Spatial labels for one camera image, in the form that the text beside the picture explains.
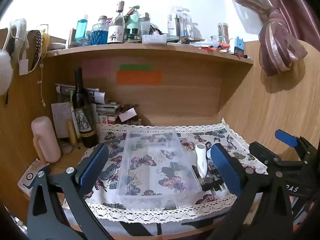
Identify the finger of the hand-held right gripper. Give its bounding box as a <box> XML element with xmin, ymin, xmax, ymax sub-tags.
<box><xmin>249</xmin><ymin>141</ymin><xmax>304</xmax><ymax>178</ymax></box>
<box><xmin>274</xmin><ymin>129</ymin><xmax>320</xmax><ymax>163</ymax></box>

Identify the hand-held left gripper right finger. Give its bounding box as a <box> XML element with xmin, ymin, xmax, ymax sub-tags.
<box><xmin>207</xmin><ymin>143</ymin><xmax>293</xmax><ymax>240</ymax></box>

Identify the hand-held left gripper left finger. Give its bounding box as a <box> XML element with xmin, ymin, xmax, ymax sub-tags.
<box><xmin>26</xmin><ymin>143</ymin><xmax>113</xmax><ymax>240</ymax></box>

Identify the bunch of keys black fob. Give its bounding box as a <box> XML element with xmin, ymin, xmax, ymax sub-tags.
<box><xmin>200</xmin><ymin>165</ymin><xmax>227</xmax><ymax>193</ymax></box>

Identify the white electric trimmer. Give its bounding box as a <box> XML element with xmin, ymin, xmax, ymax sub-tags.
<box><xmin>195</xmin><ymin>143</ymin><xmax>208</xmax><ymax>178</ymax></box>

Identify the clear plastic tray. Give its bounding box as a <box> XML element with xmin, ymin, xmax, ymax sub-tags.
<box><xmin>116</xmin><ymin>127</ymin><xmax>202</xmax><ymax>207</ymax></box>

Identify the butterfly print lace tablecloth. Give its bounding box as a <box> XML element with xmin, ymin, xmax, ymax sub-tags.
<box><xmin>62</xmin><ymin>119</ymin><xmax>268</xmax><ymax>224</ymax></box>

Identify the yellow candle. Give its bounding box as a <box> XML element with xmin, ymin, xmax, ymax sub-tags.
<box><xmin>67</xmin><ymin>122</ymin><xmax>77</xmax><ymax>144</ymax></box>

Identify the dark wine bottle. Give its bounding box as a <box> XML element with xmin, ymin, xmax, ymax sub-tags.
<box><xmin>71</xmin><ymin>67</ymin><xmax>99</xmax><ymax>148</ymax></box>

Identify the stack of books and magazines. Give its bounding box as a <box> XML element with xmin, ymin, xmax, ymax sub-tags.
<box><xmin>55</xmin><ymin>83</ymin><xmax>141</xmax><ymax>126</ymax></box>

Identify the handwritten note paper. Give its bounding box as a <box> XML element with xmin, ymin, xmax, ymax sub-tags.
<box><xmin>51</xmin><ymin>102</ymin><xmax>73</xmax><ymax>139</ymax></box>

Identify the white paper tag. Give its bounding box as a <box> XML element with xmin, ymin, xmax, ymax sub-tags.
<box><xmin>119</xmin><ymin>108</ymin><xmax>137</xmax><ymax>122</ymax></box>

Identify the white and blue box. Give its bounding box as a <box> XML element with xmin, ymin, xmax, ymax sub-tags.
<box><xmin>17</xmin><ymin>161</ymin><xmax>49</xmax><ymax>196</ymax></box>

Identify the grey patterned cloth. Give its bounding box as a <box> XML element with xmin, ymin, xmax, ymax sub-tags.
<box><xmin>99</xmin><ymin>216</ymin><xmax>227</xmax><ymax>238</ymax></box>

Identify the orange sticky note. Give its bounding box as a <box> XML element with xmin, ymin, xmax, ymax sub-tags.
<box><xmin>116</xmin><ymin>70</ymin><xmax>163</xmax><ymax>85</ymax></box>

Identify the pink sticky note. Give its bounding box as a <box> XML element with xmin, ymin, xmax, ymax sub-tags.
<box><xmin>82</xmin><ymin>58</ymin><xmax>112</xmax><ymax>78</ymax></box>

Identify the pink curtain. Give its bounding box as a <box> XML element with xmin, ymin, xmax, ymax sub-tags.
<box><xmin>220</xmin><ymin>0</ymin><xmax>320</xmax><ymax>77</ymax></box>

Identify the blue and white sharpener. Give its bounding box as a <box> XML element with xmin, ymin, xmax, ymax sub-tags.
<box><xmin>231</xmin><ymin>37</ymin><xmax>244</xmax><ymax>55</ymax></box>

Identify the green sticky note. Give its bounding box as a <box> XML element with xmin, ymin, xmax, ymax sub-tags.
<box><xmin>120</xmin><ymin>64</ymin><xmax>153</xmax><ymax>71</ymax></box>

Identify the hanging paper label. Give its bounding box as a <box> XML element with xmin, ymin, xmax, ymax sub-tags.
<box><xmin>19</xmin><ymin>58</ymin><xmax>29</xmax><ymax>76</ymax></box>

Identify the glass jar with pens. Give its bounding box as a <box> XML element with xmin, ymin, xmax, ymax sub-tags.
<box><xmin>217</xmin><ymin>22</ymin><xmax>230</xmax><ymax>44</ymax></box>

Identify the blue patterned glass bottle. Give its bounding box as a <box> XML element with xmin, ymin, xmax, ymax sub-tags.
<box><xmin>89</xmin><ymin>16</ymin><xmax>109</xmax><ymax>46</ymax></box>

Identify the white fluffy pompom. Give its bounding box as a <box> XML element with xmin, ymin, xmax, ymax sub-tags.
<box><xmin>0</xmin><ymin>50</ymin><xmax>14</xmax><ymax>96</ymax></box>

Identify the clear bottle with cork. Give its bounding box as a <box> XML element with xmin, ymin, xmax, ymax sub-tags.
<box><xmin>107</xmin><ymin>1</ymin><xmax>126</xmax><ymax>44</ymax></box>

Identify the dark patterned headband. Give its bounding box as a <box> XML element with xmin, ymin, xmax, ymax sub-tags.
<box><xmin>28</xmin><ymin>30</ymin><xmax>43</xmax><ymax>72</ymax></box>

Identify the teal bottle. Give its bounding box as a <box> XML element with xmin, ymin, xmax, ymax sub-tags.
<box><xmin>74</xmin><ymin>19</ymin><xmax>89</xmax><ymax>46</ymax></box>

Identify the white plastic box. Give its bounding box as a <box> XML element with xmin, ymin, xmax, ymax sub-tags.
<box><xmin>142</xmin><ymin>34</ymin><xmax>167</xmax><ymax>44</ymax></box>

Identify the green spray bottle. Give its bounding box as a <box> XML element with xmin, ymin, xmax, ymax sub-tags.
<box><xmin>125</xmin><ymin>5</ymin><xmax>141</xmax><ymax>42</ymax></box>

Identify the clear acrylic organizer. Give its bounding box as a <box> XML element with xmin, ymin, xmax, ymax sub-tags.
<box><xmin>167</xmin><ymin>6</ymin><xmax>194</xmax><ymax>41</ymax></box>

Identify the white headband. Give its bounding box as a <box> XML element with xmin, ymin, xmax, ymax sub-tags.
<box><xmin>8</xmin><ymin>18</ymin><xmax>28</xmax><ymax>56</ymax></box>

